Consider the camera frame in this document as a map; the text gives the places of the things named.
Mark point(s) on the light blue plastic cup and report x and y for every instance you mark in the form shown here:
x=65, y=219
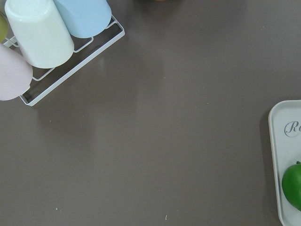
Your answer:
x=84, y=18

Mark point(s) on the cream plastic cup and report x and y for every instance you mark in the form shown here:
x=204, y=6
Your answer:
x=40, y=32

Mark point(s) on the cream rabbit print tray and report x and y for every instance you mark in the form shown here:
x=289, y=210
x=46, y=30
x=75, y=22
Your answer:
x=285, y=137

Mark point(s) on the pink plastic cup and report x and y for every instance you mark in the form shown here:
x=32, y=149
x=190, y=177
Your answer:
x=15, y=74

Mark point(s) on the green toy apple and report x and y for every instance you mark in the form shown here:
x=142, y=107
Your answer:
x=291, y=185

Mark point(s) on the olive green plastic cup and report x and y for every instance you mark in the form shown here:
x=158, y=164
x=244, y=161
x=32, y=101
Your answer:
x=3, y=28

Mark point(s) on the white wire cup rack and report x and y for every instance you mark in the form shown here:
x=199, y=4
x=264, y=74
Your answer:
x=46, y=80

